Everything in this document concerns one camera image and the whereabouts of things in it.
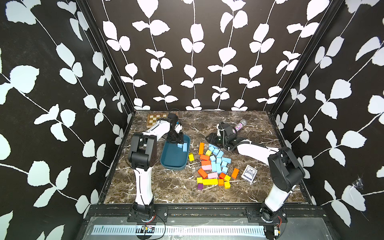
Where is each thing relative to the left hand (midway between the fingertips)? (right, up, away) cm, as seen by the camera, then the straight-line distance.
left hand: (181, 139), depth 99 cm
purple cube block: (+12, -25, -16) cm, 32 cm away
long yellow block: (+18, -23, -14) cm, 32 cm away
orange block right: (+33, -19, -10) cm, 40 cm away
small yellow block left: (+7, -10, -5) cm, 13 cm away
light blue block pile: (+24, -14, -8) cm, 29 cm away
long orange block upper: (+13, -6, 0) cm, 15 cm away
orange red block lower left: (+14, -19, -13) cm, 26 cm away
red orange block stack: (+16, -13, -6) cm, 22 cm away
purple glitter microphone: (+42, +9, +9) cm, 44 cm away
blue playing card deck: (+41, -19, -12) cm, 47 cm away
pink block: (+19, -20, -13) cm, 30 cm away
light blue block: (+2, -5, 0) cm, 5 cm away
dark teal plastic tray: (-5, -11, -4) cm, 13 cm away
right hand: (+16, +3, -7) cm, 17 cm away
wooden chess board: (-24, +15, +16) cm, 33 cm away
